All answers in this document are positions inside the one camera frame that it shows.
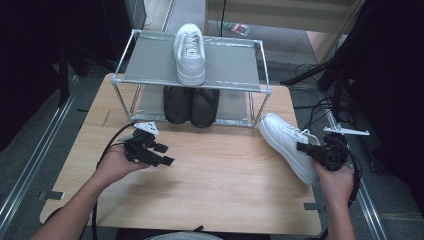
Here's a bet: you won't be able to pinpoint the metal shoe rack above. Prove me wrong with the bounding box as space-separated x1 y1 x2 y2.
110 29 273 128

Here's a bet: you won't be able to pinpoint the person's grey clothing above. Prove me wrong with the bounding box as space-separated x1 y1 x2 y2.
143 231 218 240

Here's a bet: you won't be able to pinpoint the black slipper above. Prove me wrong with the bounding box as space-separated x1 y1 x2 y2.
163 85 193 125
189 87 221 129

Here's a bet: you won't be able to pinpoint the white sneaker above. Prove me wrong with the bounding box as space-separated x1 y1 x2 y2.
173 22 207 87
258 112 323 187

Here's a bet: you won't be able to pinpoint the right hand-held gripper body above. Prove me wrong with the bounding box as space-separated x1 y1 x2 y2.
319 124 370 173

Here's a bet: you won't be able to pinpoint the dark curtain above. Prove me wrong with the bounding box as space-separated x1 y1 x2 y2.
333 0 424 214
0 0 133 151

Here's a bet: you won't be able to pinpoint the left hand-held gripper cable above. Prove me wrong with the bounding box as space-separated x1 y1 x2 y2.
91 121 138 240

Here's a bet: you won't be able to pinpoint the thin black hanging cable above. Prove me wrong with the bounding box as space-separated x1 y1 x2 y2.
218 0 228 37

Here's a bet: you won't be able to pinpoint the person's left hand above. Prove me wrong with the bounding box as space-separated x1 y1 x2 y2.
93 144 151 189

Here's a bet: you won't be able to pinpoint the colourful packet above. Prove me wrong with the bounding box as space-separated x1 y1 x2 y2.
222 21 251 37

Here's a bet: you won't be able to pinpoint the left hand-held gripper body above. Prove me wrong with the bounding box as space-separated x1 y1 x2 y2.
123 120 161 166

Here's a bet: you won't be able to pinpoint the person's right hand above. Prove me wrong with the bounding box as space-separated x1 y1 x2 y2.
311 159 355 208

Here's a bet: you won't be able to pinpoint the black tripod stand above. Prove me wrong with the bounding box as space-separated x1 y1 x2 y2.
279 0 368 121

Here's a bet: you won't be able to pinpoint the black floor cables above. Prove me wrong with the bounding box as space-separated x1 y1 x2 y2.
293 61 351 151

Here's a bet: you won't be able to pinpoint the grey metal cabinet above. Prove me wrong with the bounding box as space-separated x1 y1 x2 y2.
124 0 148 31

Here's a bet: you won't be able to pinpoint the black metal post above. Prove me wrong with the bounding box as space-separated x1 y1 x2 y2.
56 43 71 108

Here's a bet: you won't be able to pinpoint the beige wooden cabinet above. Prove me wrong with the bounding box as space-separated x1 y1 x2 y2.
203 0 366 64

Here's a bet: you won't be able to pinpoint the grey tape strip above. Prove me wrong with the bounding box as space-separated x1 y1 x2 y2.
303 202 327 213
37 190 65 201

